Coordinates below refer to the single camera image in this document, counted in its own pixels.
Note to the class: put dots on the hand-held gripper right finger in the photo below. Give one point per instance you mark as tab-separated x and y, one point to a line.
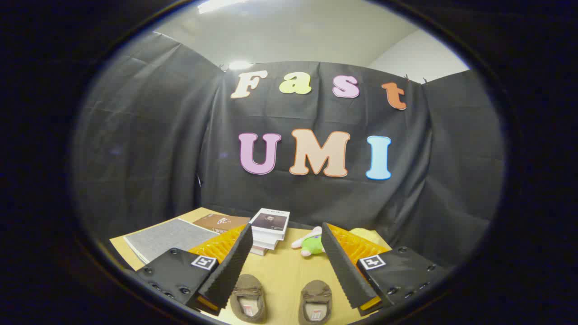
343	266

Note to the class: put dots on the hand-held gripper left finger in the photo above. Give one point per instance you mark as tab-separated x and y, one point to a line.
232	266

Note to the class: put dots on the brown fuzzy shoe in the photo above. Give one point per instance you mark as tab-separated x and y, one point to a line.
316	293
247	289

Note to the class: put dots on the grey fabric storage box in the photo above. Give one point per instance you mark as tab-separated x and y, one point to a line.
167	237

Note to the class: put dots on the green pink plush toy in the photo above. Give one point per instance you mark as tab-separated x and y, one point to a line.
311	246

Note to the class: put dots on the yellow plush toy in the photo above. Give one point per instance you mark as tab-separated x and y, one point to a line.
363	234

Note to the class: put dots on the plain white book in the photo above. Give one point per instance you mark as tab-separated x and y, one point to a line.
266	243

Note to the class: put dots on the brown book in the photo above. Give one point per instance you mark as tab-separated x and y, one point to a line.
221	222

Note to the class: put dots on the white book portrait cover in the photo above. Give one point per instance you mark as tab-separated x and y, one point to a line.
270	221

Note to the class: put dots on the ceiling light panel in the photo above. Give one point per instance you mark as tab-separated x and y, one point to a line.
216	5

